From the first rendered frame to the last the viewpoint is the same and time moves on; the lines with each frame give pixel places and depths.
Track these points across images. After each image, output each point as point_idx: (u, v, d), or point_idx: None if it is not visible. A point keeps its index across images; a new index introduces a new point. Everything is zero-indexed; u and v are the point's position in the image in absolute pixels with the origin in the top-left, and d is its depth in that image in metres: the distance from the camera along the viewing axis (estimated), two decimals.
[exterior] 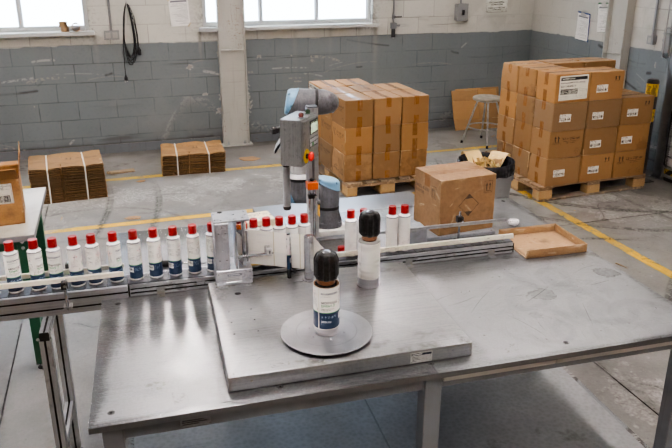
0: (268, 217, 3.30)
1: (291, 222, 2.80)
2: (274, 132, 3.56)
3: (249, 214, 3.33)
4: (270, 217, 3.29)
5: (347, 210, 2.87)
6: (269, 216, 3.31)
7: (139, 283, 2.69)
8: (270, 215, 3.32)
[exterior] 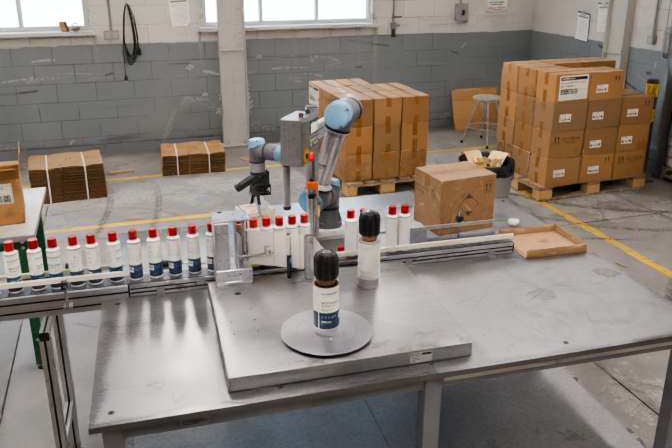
0: (267, 207, 3.28)
1: (291, 222, 2.80)
2: (239, 189, 3.21)
3: (248, 205, 3.32)
4: (269, 207, 3.28)
5: (347, 210, 2.87)
6: (269, 206, 3.29)
7: (139, 283, 2.69)
8: (269, 205, 3.30)
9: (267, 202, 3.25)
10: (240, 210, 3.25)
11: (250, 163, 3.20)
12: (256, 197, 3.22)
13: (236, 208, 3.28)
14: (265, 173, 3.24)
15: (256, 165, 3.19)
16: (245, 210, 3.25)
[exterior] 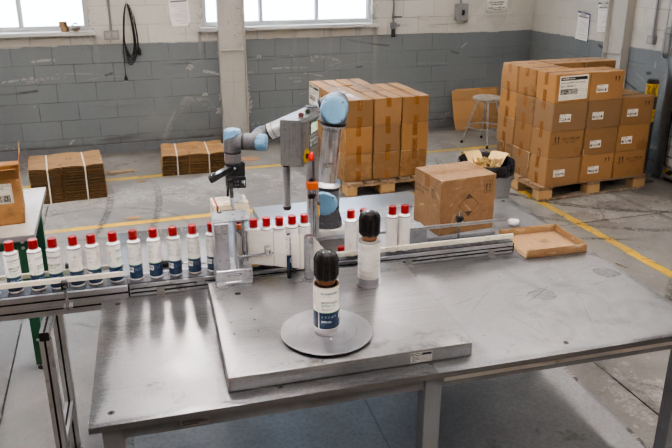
0: (242, 201, 3.15)
1: (291, 222, 2.80)
2: (212, 180, 3.10)
3: (224, 197, 3.20)
4: (244, 201, 3.15)
5: (347, 210, 2.87)
6: (244, 200, 3.17)
7: (139, 283, 2.69)
8: (245, 199, 3.18)
9: (241, 195, 3.12)
10: (213, 202, 3.14)
11: (224, 154, 3.08)
12: (229, 189, 3.10)
13: (211, 200, 3.17)
14: (240, 165, 3.11)
15: (230, 156, 3.07)
16: (218, 202, 3.13)
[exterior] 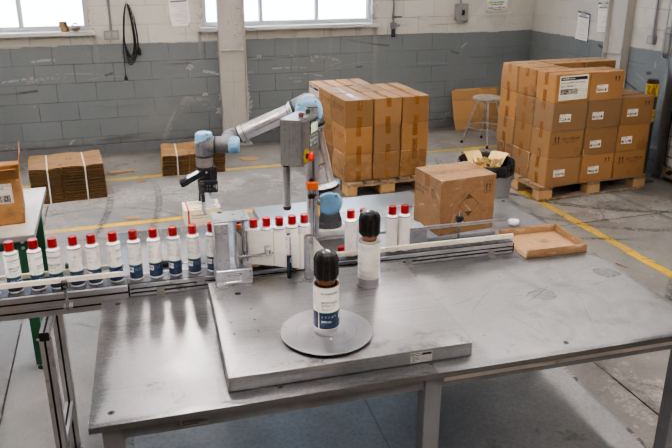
0: (214, 205, 3.10)
1: (291, 222, 2.80)
2: (183, 185, 3.04)
3: (196, 202, 3.14)
4: (216, 206, 3.09)
5: (347, 210, 2.87)
6: (216, 204, 3.11)
7: (139, 283, 2.69)
8: (217, 204, 3.12)
9: (213, 200, 3.06)
10: (185, 207, 3.08)
11: (196, 157, 3.02)
12: (201, 194, 3.04)
13: (182, 204, 3.11)
14: (212, 169, 3.05)
15: (201, 160, 3.01)
16: (190, 207, 3.07)
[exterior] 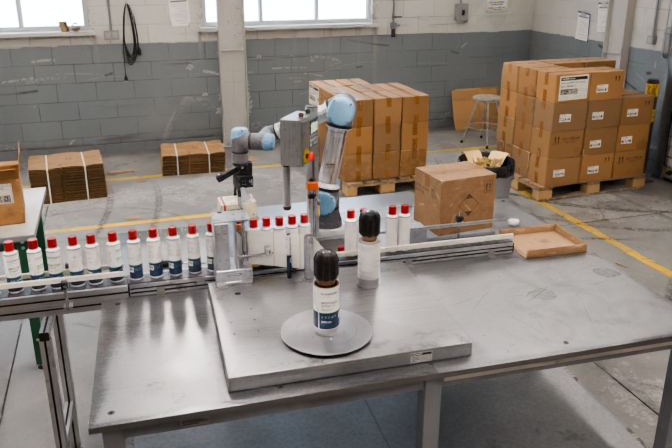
0: (249, 200, 3.17)
1: (291, 222, 2.80)
2: (219, 180, 3.11)
3: (231, 196, 3.21)
4: (251, 200, 3.16)
5: (347, 210, 2.87)
6: (251, 199, 3.18)
7: (139, 283, 2.69)
8: (252, 198, 3.19)
9: (248, 195, 3.13)
10: (221, 201, 3.15)
11: (232, 153, 3.09)
12: (237, 189, 3.11)
13: (218, 199, 3.18)
14: (248, 164, 3.12)
15: (237, 155, 3.08)
16: (226, 202, 3.14)
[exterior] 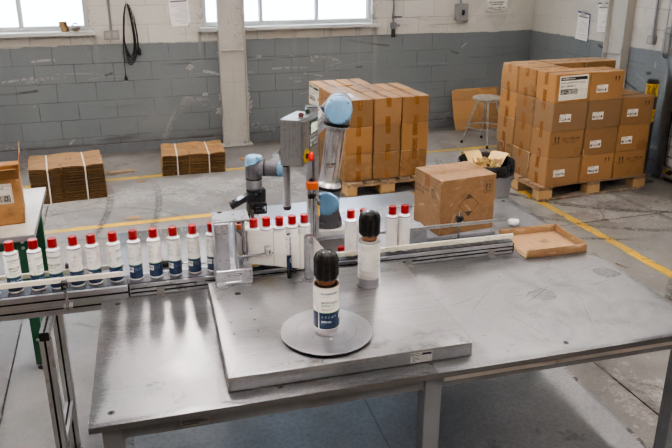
0: None
1: (291, 222, 2.80)
2: (233, 207, 3.11)
3: (245, 222, 3.21)
4: None
5: (347, 210, 2.87)
6: None
7: (139, 283, 2.69)
8: None
9: (262, 221, 3.13)
10: None
11: (246, 180, 3.09)
12: (250, 215, 3.11)
13: (231, 225, 3.18)
14: (261, 191, 3.12)
15: (251, 182, 3.08)
16: None
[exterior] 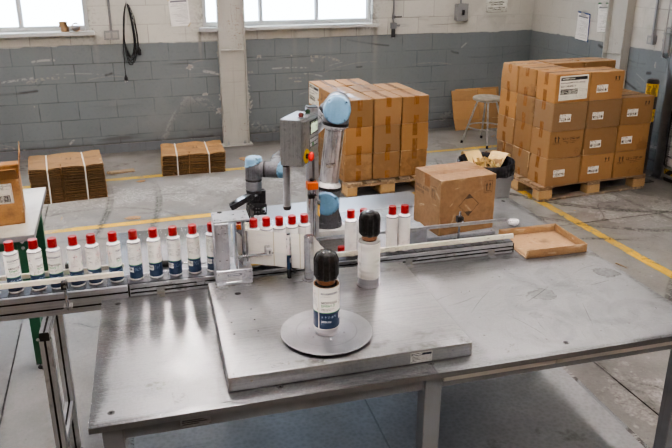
0: None
1: (291, 222, 2.80)
2: (233, 208, 3.11)
3: (245, 223, 3.21)
4: None
5: (347, 210, 2.87)
6: None
7: (139, 283, 2.69)
8: None
9: (262, 222, 3.13)
10: None
11: (246, 181, 3.10)
12: (250, 216, 3.11)
13: (231, 226, 3.18)
14: (261, 192, 3.13)
15: (251, 184, 3.08)
16: None
